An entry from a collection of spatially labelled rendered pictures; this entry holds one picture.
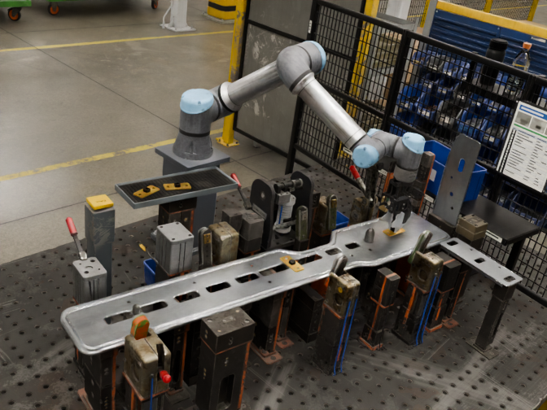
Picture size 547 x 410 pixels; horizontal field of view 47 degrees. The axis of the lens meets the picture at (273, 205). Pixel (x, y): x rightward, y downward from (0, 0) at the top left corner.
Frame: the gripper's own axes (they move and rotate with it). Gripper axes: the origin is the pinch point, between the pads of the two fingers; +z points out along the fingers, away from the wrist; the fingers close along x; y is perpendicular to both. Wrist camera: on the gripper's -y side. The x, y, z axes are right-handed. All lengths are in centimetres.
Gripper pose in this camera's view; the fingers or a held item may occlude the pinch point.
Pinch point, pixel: (394, 227)
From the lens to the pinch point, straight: 225.7
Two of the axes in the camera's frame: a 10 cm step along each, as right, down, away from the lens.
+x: 5.9, 4.5, -6.7
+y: -7.9, 1.8, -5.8
